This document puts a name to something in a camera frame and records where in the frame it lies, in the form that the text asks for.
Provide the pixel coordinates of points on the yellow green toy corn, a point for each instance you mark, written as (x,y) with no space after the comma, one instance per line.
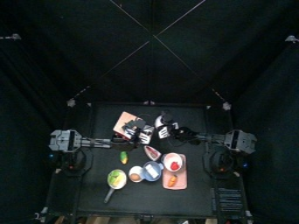
(124,157)

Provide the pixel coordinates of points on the grey blue toy pot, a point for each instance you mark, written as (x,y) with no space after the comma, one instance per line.
(146,175)

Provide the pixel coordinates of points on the silver frame corner bracket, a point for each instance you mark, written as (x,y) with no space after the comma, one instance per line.
(226,106)
(148,102)
(71,102)
(291,38)
(13,37)

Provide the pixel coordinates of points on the pink toy bowl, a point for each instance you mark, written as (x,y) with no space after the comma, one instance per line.
(168,159)

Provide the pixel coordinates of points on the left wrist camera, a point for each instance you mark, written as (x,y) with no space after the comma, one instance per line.
(134,124)

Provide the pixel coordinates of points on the pink serving tray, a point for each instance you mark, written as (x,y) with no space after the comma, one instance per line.
(182,182)

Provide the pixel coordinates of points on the orange toy carrot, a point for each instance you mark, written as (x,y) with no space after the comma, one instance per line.
(172,181)

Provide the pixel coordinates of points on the white text label sticker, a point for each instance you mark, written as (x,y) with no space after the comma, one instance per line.
(230,199)

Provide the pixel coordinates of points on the red toy steak slice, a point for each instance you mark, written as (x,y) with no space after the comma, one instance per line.
(152,152)

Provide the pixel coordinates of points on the small white plate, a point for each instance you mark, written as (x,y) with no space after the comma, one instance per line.
(131,171)

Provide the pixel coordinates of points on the green toy vegetable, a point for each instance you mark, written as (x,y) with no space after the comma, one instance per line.
(115,178)

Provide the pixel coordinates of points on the white toy butter block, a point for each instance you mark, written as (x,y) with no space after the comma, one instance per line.
(152,171)

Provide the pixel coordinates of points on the red toy pepper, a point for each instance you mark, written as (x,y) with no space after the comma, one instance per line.
(175,166)

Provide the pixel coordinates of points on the red wooden toy box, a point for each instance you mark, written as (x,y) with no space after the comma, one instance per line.
(123,121)

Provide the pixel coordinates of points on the brown toy onion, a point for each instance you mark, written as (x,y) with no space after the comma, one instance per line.
(135,177)

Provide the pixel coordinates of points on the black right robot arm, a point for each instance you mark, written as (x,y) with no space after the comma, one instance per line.
(240,141)

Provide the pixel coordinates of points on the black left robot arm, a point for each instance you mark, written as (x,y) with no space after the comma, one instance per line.
(64,140)

